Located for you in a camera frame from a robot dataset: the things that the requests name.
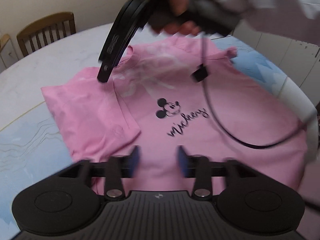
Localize pink Mickey t-shirt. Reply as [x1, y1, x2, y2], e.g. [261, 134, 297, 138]
[42, 36, 307, 191]

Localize person's right hand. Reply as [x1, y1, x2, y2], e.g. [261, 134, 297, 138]
[164, 0, 213, 36]

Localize wooden chair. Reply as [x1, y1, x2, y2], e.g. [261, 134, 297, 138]
[16, 12, 76, 57]

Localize white speckled cabinets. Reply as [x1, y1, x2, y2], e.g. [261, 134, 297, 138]
[233, 23, 319, 104]

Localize white side cabinet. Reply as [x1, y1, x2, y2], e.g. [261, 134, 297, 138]
[0, 34, 18, 72]

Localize black cable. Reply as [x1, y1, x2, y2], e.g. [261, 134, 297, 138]
[191, 33, 316, 149]

